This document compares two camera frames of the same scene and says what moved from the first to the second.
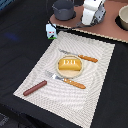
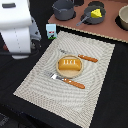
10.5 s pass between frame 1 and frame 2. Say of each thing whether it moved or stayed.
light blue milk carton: stayed
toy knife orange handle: stayed
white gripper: moved
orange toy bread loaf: stayed
